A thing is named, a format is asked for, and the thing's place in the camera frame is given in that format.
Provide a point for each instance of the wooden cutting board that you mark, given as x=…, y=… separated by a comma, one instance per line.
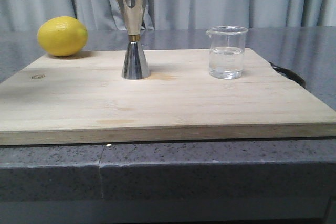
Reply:
x=84, y=99

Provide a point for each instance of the clear glass beaker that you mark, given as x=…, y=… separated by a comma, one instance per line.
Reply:
x=226, y=53

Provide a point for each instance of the yellow lemon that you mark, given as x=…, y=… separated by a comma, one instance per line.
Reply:
x=62, y=36

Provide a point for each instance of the silver double jigger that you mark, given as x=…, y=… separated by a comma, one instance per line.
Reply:
x=135, y=65

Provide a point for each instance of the grey curtain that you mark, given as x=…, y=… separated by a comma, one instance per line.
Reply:
x=28, y=15

